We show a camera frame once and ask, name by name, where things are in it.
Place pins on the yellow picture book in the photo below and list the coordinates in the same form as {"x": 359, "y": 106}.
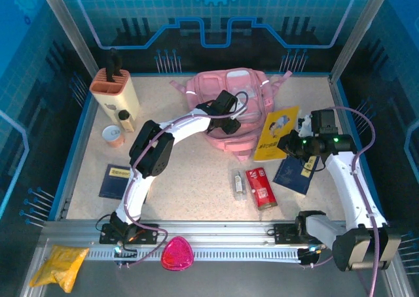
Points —
{"x": 271, "y": 136}

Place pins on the pink student backpack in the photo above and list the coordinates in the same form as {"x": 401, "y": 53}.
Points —
{"x": 209, "y": 84}

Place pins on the navy notebook with square label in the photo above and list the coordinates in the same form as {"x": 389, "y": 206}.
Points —
{"x": 291, "y": 179}

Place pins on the red packet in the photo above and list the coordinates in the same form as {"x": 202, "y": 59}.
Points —
{"x": 262, "y": 189}

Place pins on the clear plastic case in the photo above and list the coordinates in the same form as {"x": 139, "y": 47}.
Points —
{"x": 239, "y": 185}

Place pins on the navy notebook with long label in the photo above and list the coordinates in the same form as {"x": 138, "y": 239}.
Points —
{"x": 113, "y": 182}

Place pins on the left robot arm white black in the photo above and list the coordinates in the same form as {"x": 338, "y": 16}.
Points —
{"x": 154, "y": 159}

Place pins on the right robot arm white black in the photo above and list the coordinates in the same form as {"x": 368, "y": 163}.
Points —
{"x": 343, "y": 185}

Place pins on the yellow plastic bag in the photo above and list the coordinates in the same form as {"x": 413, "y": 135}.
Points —
{"x": 59, "y": 267}

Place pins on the small bottle with black cap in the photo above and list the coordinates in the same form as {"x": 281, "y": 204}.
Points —
{"x": 126, "y": 122}

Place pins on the beige knife block orange top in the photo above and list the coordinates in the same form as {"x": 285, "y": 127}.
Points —
{"x": 114, "y": 94}

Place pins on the black controller board with LEDs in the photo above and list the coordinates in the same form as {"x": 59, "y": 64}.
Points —
{"x": 309, "y": 256}
{"x": 119, "y": 249}

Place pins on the small tape roll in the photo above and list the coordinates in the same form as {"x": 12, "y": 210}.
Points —
{"x": 113, "y": 136}

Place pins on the pink triangular pouch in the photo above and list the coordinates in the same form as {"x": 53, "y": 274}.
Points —
{"x": 176, "y": 252}

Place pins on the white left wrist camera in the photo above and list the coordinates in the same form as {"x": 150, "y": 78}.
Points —
{"x": 240, "y": 109}

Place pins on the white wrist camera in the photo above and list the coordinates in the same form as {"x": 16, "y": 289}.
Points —
{"x": 240, "y": 109}
{"x": 305, "y": 125}

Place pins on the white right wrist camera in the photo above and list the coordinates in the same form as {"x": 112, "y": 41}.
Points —
{"x": 305, "y": 125}

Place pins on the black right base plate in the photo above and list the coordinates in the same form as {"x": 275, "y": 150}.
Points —
{"x": 283, "y": 235}

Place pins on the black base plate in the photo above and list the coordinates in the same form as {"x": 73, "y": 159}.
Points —
{"x": 147, "y": 239}
{"x": 283, "y": 235}

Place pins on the aluminium mounting rail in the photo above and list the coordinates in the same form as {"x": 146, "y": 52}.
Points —
{"x": 212, "y": 231}

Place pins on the aluminium frame post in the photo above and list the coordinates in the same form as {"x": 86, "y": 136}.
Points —
{"x": 67, "y": 25}
{"x": 361, "y": 25}

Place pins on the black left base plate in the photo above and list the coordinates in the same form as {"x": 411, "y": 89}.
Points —
{"x": 147, "y": 239}

